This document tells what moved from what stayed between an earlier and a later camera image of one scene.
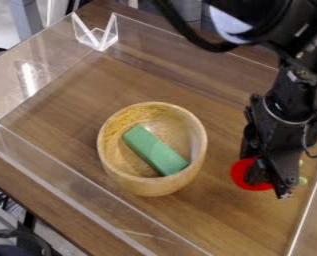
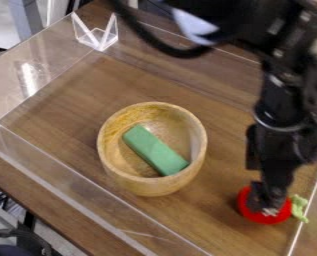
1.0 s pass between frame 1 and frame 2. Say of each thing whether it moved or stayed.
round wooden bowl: stayed
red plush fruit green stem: moved
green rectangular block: stayed
